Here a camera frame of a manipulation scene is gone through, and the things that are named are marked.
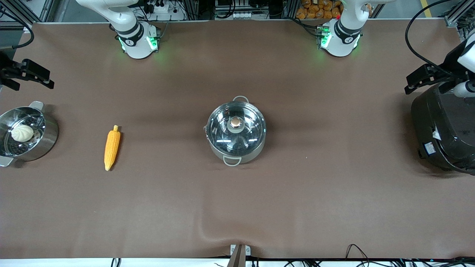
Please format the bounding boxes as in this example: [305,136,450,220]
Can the looped black cable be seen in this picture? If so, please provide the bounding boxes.
[345,244,372,267]

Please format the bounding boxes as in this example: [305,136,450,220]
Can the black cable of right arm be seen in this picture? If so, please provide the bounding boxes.
[0,10,35,50]

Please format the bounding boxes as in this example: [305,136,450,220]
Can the black rice cooker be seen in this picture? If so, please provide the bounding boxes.
[410,82,475,175]

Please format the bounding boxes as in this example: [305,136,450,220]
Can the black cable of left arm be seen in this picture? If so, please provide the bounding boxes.
[405,0,458,72]

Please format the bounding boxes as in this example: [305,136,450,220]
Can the white power strip with plugs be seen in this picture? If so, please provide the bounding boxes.
[143,0,172,14]

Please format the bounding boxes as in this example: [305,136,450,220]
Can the glass lid with copper knob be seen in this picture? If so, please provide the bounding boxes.
[206,102,266,154]

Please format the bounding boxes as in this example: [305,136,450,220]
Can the steel pot with grey handles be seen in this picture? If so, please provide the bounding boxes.
[203,95,267,167]

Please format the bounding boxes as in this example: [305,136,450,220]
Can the bag of orange snacks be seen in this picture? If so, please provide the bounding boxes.
[296,0,344,20]

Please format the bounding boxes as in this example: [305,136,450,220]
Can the metal clamp bracket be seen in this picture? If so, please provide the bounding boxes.
[227,244,252,267]

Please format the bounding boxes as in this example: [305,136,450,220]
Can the aluminium frame profile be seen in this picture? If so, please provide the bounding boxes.
[443,0,475,27]
[0,0,42,25]

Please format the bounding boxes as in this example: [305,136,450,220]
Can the shiny steel steamer pot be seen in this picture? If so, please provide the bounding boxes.
[0,101,59,168]

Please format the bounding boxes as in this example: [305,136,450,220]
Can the yellow corn cob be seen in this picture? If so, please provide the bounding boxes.
[104,125,121,171]

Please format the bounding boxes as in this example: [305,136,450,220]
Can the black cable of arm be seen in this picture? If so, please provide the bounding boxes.
[405,0,458,72]
[0,10,35,50]

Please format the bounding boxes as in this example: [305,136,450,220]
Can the white steamed bun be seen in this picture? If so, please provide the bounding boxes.
[11,124,35,142]

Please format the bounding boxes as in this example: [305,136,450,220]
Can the large table cover cloth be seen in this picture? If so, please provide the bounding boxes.
[0,19,475,260]

